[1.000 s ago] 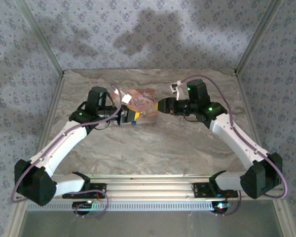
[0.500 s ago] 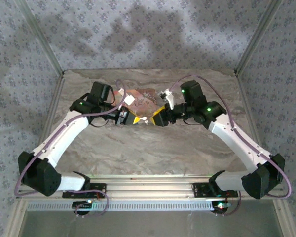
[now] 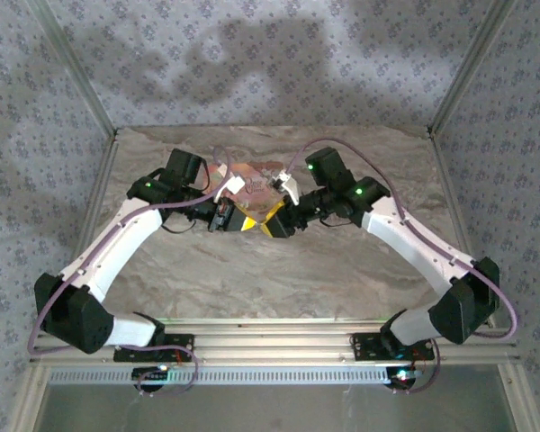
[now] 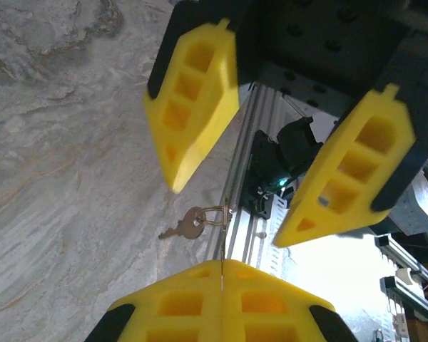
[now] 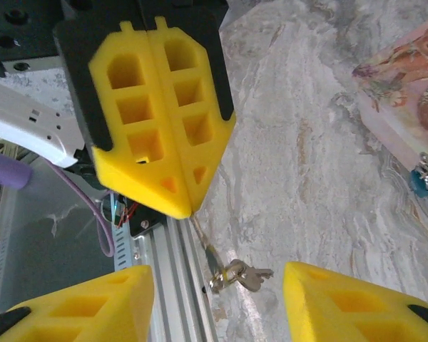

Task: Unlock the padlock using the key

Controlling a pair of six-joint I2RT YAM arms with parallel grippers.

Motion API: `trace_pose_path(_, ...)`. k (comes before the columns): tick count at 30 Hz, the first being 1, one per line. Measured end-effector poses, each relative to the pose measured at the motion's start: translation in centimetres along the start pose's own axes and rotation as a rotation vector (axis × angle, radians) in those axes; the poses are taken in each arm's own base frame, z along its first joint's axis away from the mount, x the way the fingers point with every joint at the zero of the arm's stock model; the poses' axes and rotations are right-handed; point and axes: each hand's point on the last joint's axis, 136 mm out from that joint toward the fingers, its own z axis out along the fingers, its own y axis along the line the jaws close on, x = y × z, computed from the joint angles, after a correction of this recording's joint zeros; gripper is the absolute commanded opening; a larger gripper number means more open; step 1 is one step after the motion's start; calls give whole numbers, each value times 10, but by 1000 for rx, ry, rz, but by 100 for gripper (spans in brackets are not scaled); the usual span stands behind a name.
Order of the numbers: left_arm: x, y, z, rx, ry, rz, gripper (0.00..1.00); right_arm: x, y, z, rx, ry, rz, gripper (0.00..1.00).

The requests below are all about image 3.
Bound pink printed box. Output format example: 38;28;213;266
205;157;293;226

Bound left black controller board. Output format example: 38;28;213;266
131;364;171;393

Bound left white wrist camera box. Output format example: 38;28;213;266
212;162;248;203

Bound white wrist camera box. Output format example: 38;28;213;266
269;168;301;203
212;162;248;203

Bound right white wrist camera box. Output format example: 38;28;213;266
269;168;301;203

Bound aluminium side rail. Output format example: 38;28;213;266
429;132;499;328
44;132;121;332

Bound aluminium front rail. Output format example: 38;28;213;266
29;317;522;365

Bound grey slotted cable duct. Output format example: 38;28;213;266
48;364;418;387

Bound aluminium corner post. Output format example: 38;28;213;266
25;0;120;139
426;0;519;139

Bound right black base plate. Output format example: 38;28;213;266
349;331;437;362

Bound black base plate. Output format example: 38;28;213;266
349;331;437;362
112;333;195;363

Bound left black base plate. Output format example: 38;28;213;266
112;333;195;363

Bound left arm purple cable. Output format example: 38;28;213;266
26;144;235;401

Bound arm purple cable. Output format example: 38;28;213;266
26;144;235;401
290;137;520;397

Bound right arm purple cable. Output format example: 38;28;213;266
290;137;520;397

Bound aluminium frame leg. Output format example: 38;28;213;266
13;363;50;432
499;363;540;432

